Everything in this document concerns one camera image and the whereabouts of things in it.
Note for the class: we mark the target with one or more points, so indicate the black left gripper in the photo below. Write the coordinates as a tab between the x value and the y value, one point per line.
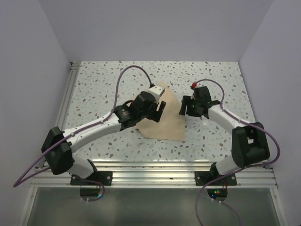
155	115

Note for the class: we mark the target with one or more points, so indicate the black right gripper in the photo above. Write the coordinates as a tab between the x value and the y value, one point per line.
186	100

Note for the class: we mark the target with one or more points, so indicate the beige cloth mat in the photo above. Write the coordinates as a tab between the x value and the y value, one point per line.
171	125

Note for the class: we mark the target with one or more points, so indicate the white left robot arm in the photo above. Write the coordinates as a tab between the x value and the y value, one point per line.
60	145

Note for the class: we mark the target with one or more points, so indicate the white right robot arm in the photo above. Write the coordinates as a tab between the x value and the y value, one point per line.
249	143

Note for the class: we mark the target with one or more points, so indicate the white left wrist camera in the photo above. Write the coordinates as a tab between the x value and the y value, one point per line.
157	91

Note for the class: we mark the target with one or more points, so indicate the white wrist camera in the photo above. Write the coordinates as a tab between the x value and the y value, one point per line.
157	91
194	86

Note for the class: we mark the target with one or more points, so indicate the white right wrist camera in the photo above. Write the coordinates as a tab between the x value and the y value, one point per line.
194	86

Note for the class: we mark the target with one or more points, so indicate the aluminium rail frame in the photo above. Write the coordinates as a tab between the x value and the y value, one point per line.
137	161

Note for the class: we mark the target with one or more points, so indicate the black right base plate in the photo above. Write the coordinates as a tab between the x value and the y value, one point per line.
203	177

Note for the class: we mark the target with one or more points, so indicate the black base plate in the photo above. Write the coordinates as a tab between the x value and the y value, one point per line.
99	177
203	177

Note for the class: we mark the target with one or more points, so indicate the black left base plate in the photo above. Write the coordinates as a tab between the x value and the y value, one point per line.
99	177

